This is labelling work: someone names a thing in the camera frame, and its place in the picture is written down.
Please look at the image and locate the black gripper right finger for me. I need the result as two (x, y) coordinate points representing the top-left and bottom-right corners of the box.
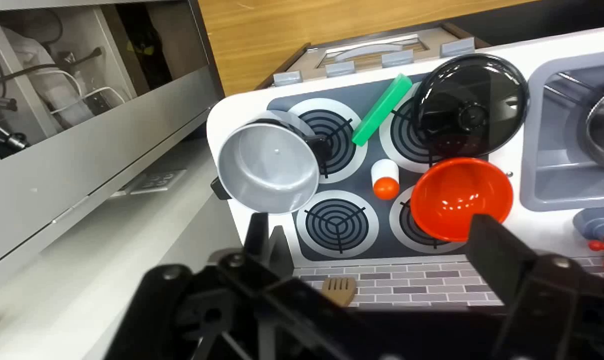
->
(464, 214), (537, 305)

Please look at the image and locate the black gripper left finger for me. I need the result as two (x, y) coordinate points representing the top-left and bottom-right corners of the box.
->
(242, 212), (295, 278)

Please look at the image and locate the black transparent pot lid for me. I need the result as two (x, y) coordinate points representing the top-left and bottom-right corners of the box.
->
(413, 54), (530, 160)

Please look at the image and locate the grey toy pot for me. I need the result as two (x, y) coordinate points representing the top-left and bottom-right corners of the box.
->
(216, 110), (322, 214)

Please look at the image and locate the wooden toy spatula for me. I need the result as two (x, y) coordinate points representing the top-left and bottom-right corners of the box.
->
(322, 278), (356, 305)

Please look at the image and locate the white toy kitchen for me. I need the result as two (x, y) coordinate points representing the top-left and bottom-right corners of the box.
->
(207, 27), (604, 308)

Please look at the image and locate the orange plastic bowl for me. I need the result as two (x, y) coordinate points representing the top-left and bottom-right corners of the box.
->
(410, 157), (515, 242)

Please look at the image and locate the grey toy sink basin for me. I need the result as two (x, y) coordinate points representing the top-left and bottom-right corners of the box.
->
(521, 52), (604, 209)

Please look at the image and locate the grey toy faucet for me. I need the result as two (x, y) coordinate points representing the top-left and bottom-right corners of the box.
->
(572, 205), (604, 271)

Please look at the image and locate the white orange toy bottle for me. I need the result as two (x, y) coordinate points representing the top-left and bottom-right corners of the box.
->
(370, 157), (400, 200)

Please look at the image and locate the grey metal cabinet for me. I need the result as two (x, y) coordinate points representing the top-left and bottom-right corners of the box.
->
(0, 0), (221, 262)

